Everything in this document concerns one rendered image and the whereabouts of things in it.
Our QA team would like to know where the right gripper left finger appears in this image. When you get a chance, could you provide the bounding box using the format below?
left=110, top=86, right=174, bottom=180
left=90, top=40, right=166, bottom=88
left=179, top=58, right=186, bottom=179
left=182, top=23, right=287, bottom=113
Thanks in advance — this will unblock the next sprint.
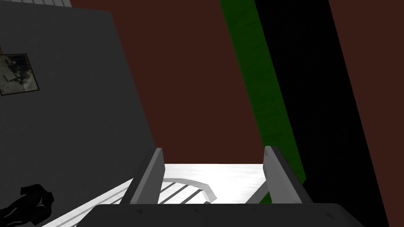
left=120, top=147, right=166, bottom=205

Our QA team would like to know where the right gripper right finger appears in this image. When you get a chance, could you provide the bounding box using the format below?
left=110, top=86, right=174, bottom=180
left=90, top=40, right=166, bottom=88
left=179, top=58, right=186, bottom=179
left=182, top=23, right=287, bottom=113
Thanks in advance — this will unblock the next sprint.
left=262, top=145, right=314, bottom=204

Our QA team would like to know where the white slatted chair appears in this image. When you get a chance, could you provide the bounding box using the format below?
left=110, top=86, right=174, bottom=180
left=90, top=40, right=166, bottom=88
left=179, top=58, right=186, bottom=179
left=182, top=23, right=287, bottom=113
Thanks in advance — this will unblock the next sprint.
left=157, top=178, right=218, bottom=205

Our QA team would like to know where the green door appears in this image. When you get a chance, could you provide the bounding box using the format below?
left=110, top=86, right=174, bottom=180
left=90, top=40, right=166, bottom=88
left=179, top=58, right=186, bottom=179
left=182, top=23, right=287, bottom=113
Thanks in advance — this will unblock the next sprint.
left=219, top=0, right=307, bottom=204

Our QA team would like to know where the black lumpy shape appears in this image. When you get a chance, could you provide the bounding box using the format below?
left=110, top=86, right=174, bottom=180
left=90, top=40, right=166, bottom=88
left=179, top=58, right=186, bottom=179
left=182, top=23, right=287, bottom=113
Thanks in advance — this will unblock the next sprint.
left=0, top=184, right=55, bottom=227

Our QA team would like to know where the framed wall picture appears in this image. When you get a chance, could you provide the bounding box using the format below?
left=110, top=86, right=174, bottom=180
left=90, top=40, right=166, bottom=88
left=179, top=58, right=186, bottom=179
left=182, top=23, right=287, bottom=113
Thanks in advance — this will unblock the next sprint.
left=0, top=53, right=40, bottom=96

